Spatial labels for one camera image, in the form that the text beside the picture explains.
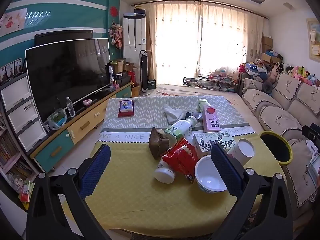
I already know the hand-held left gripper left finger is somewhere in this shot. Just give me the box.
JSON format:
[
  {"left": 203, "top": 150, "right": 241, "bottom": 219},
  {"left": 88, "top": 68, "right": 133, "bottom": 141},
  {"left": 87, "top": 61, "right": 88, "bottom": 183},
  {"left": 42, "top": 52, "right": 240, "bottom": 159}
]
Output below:
[{"left": 25, "top": 144, "right": 112, "bottom": 240}]

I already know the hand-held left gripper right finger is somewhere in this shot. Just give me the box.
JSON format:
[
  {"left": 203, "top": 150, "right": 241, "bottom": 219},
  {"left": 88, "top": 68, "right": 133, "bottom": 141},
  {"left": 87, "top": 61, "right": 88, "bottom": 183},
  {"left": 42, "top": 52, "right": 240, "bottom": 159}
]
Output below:
[{"left": 211, "top": 144, "right": 294, "bottom": 240}]

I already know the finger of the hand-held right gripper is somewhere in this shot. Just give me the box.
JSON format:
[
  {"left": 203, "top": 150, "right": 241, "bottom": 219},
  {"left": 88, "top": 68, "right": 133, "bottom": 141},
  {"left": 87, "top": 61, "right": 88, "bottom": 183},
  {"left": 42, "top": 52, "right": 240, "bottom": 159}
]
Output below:
[{"left": 301, "top": 124, "right": 320, "bottom": 153}]

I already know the white paper cup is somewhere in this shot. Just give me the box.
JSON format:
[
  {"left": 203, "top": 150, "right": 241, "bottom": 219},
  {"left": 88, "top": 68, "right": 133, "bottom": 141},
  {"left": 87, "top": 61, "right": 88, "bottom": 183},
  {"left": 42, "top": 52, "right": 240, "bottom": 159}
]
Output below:
[{"left": 227, "top": 138, "right": 256, "bottom": 167}]

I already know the white floral carton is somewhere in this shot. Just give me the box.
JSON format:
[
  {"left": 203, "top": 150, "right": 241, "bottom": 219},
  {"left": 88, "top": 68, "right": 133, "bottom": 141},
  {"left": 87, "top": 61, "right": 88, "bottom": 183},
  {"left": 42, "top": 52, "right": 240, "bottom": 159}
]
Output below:
[{"left": 192, "top": 131, "right": 237, "bottom": 159}]

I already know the black yellow-rimmed bin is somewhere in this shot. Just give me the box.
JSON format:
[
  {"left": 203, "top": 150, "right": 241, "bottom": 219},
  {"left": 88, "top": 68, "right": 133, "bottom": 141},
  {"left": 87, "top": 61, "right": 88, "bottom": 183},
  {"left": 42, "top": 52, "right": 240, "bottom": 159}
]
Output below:
[{"left": 259, "top": 131, "right": 293, "bottom": 165}]

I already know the red snack bag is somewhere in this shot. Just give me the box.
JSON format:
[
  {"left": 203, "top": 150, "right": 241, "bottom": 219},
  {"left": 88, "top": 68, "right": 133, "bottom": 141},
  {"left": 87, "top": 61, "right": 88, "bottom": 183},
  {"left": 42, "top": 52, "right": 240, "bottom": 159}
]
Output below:
[{"left": 160, "top": 139, "right": 200, "bottom": 183}]

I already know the pink milk carton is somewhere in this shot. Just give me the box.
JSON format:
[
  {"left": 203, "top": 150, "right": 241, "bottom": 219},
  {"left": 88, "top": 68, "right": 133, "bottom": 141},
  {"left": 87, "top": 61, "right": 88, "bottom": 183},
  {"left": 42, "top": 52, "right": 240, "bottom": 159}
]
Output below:
[{"left": 201, "top": 105, "right": 222, "bottom": 133}]

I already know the small white bottle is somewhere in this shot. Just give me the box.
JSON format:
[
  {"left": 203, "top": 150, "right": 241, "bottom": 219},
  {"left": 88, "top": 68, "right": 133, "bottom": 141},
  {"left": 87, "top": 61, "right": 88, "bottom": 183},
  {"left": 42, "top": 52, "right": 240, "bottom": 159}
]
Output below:
[{"left": 154, "top": 159, "right": 175, "bottom": 184}]

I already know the large green-label plastic bottle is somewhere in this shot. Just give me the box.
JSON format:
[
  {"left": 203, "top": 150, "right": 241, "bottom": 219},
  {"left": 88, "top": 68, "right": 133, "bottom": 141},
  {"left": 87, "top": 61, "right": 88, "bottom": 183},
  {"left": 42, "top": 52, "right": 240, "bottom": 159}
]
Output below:
[{"left": 164, "top": 116, "right": 198, "bottom": 148}]

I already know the dark-toed grey sock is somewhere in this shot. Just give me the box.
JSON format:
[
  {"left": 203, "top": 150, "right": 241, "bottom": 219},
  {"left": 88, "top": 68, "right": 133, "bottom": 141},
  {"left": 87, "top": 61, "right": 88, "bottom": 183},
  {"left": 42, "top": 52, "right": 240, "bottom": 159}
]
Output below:
[{"left": 185, "top": 111, "right": 202, "bottom": 122}]

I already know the brown ribbed plastic tray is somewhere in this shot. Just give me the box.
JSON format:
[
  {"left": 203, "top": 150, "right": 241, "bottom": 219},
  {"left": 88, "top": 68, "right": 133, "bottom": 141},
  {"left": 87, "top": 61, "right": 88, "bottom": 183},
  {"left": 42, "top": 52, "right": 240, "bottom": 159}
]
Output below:
[{"left": 148, "top": 127, "right": 170, "bottom": 160}]

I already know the pale green bottle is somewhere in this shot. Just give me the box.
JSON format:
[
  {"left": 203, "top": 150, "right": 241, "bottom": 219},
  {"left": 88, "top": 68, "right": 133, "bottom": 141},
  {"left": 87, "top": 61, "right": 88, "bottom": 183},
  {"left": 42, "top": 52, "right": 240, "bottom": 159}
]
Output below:
[{"left": 197, "top": 99, "right": 212, "bottom": 113}]

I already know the light grey sock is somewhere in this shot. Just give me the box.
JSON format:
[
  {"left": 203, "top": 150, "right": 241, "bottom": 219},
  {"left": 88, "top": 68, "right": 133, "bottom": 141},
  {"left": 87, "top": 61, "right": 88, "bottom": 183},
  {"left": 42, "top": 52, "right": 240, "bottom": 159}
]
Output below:
[{"left": 163, "top": 104, "right": 187, "bottom": 125}]

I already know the yellow grey printed tablecloth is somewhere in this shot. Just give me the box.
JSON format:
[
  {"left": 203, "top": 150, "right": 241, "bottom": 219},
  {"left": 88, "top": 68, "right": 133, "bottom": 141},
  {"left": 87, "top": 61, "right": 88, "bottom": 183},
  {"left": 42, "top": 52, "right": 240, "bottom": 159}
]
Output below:
[{"left": 61, "top": 96, "right": 288, "bottom": 238}]

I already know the beige sofa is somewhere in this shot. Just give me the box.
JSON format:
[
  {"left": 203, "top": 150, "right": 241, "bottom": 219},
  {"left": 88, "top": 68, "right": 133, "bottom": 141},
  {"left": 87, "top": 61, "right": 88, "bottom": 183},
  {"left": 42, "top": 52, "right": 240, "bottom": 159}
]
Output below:
[{"left": 237, "top": 72, "right": 320, "bottom": 228}]

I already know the teal yellow television cabinet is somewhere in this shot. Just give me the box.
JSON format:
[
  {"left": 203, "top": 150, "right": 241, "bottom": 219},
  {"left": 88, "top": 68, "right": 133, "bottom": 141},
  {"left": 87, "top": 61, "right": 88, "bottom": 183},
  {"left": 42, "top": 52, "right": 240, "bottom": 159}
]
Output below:
[{"left": 30, "top": 81, "right": 134, "bottom": 173}]

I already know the row of plush toys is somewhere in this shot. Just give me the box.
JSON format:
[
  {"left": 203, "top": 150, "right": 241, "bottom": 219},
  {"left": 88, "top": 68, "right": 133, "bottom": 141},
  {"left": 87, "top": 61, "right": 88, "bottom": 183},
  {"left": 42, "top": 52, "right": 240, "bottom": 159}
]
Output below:
[{"left": 265, "top": 50, "right": 320, "bottom": 90}]

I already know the plastic bag with greens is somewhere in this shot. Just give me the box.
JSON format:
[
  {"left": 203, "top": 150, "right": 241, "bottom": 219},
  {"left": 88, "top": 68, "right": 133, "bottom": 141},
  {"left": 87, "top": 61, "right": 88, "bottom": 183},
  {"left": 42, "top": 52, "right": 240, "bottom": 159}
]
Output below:
[{"left": 47, "top": 108, "right": 67, "bottom": 130}]

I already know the clear water bottle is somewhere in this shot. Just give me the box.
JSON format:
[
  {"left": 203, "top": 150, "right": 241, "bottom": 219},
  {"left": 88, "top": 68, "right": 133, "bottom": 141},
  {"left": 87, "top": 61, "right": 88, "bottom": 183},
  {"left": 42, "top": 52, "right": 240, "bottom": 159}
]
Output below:
[{"left": 66, "top": 97, "right": 76, "bottom": 117}]

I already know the red blue card box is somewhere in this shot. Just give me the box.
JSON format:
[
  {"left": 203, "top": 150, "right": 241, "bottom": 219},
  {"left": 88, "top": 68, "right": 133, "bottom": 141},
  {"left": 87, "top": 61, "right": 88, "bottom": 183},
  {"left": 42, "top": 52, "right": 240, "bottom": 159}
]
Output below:
[{"left": 117, "top": 99, "right": 135, "bottom": 117}]

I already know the open cardboard box with toys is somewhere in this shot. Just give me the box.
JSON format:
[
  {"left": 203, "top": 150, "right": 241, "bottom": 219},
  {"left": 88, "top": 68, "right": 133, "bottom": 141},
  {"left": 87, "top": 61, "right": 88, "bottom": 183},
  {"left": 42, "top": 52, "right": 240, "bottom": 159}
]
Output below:
[{"left": 262, "top": 53, "right": 280, "bottom": 64}]

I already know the bookshelf with books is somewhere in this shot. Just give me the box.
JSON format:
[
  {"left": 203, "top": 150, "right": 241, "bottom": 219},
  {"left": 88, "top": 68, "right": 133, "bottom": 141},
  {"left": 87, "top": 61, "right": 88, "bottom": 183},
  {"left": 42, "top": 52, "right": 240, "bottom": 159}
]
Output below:
[{"left": 0, "top": 120, "right": 40, "bottom": 210}]

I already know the pile of books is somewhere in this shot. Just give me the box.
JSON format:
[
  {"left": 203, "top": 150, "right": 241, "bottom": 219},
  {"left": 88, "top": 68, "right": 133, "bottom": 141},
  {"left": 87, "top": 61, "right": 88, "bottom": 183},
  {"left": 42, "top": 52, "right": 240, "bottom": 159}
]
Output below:
[{"left": 197, "top": 72, "right": 238, "bottom": 92}]

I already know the framed flower picture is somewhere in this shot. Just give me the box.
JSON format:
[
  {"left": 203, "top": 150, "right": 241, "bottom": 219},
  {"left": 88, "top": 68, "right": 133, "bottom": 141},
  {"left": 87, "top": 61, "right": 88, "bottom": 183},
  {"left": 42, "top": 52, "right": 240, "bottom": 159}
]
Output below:
[{"left": 306, "top": 17, "right": 320, "bottom": 60}]

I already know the white plastic drawer unit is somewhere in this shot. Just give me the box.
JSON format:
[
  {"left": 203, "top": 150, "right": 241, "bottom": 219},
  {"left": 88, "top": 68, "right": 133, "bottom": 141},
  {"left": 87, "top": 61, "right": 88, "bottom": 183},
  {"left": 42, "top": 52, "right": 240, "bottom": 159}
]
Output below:
[{"left": 0, "top": 72, "right": 48, "bottom": 155}]

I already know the floral bed sheet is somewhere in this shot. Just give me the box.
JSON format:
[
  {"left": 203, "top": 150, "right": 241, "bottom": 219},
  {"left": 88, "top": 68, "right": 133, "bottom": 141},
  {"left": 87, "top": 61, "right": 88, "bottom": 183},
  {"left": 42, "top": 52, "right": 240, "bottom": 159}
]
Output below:
[{"left": 152, "top": 84, "right": 247, "bottom": 105}]

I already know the low glass shelf with clutter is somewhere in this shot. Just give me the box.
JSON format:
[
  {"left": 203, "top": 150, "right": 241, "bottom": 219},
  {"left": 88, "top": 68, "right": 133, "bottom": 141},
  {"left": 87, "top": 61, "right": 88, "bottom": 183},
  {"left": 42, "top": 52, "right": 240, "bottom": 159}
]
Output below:
[{"left": 183, "top": 77, "right": 235, "bottom": 89}]

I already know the large curved television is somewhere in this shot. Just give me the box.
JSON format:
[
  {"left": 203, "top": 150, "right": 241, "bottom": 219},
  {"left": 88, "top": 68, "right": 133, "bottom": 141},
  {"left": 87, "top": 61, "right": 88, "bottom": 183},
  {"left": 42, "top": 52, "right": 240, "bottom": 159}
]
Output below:
[{"left": 25, "top": 38, "right": 111, "bottom": 123}]

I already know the black white tower fan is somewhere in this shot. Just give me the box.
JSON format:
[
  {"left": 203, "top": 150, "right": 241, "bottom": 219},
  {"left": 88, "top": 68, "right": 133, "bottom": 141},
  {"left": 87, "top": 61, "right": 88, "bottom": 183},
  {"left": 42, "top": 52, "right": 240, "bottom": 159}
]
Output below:
[{"left": 139, "top": 50, "right": 151, "bottom": 97}]

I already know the sheer embroidered curtain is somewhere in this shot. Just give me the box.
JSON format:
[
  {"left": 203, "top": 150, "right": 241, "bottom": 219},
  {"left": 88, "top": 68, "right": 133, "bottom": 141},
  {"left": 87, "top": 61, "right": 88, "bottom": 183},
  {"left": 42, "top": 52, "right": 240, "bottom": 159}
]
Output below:
[
  {"left": 200, "top": 2, "right": 265, "bottom": 80},
  {"left": 147, "top": 1, "right": 203, "bottom": 87}
]

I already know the photo print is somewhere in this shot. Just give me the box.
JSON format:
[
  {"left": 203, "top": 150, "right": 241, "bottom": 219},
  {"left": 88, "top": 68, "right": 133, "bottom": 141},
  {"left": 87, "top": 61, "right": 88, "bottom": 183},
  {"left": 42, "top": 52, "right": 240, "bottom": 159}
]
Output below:
[
  {"left": 12, "top": 59, "right": 23, "bottom": 77},
  {"left": 0, "top": 65, "right": 14, "bottom": 82}
]

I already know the hanging flower decoration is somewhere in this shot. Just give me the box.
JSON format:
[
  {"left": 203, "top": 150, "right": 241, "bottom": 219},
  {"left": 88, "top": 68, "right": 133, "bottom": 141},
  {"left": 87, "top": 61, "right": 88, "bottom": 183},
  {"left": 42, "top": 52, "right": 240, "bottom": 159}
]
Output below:
[{"left": 108, "top": 21, "right": 124, "bottom": 49}]

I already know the small black television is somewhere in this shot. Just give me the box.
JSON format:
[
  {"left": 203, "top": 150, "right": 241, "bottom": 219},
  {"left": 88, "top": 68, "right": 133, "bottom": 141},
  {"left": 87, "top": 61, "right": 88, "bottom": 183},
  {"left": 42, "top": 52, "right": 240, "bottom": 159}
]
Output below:
[{"left": 34, "top": 29, "right": 94, "bottom": 47}]

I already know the wooden curtain rod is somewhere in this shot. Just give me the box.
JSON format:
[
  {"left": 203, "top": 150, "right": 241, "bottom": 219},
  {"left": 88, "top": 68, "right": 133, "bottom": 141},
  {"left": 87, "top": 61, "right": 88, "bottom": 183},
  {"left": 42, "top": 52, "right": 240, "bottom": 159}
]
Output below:
[{"left": 130, "top": 0, "right": 269, "bottom": 20}]

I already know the pink wall poster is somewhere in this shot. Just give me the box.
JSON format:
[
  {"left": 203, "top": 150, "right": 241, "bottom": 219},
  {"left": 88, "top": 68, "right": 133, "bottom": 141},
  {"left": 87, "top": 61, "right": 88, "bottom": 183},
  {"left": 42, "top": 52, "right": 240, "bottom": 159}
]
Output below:
[{"left": 0, "top": 8, "right": 28, "bottom": 37}]

